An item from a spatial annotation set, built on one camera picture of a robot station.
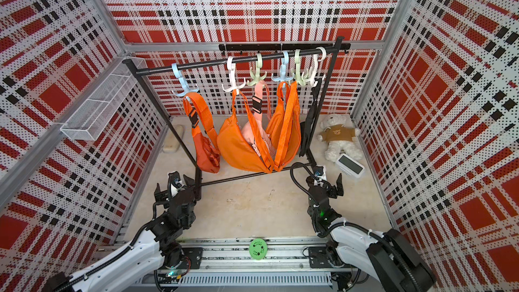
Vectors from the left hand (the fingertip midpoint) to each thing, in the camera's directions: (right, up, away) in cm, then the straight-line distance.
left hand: (176, 180), depth 79 cm
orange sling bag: (+43, +21, -2) cm, 48 cm away
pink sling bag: (+34, +21, -1) cm, 40 cm away
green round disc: (+34, -24, -7) cm, 42 cm away
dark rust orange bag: (+11, +19, 0) cm, 22 cm away
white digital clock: (+76, +3, +16) cm, 78 cm away
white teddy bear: (+73, +20, +24) cm, 80 cm away
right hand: (+64, +2, +4) cm, 64 cm away
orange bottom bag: (+23, +16, +1) cm, 28 cm away
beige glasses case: (-15, +13, +26) cm, 32 cm away
